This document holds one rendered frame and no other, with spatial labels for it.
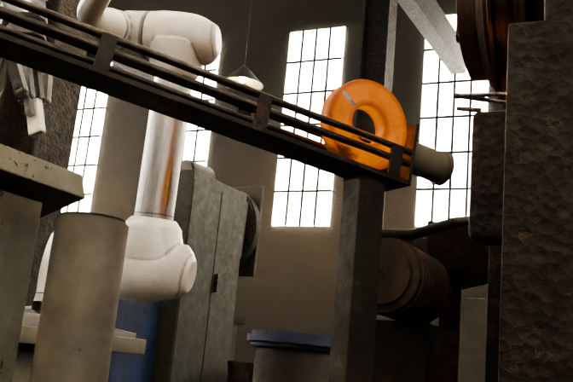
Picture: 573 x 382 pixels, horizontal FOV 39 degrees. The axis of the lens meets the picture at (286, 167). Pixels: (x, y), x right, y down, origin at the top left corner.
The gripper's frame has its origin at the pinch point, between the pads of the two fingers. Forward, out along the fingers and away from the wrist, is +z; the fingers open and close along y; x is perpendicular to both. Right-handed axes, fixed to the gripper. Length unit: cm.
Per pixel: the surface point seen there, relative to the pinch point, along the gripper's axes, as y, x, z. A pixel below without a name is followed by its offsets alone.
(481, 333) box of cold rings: 295, -9, 20
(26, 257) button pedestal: -4.3, 1.7, 27.9
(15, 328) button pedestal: -4.1, 5.9, 39.2
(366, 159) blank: 10, -57, 29
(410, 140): 16, -63, 26
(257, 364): 136, 33, 31
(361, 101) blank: 9, -59, 19
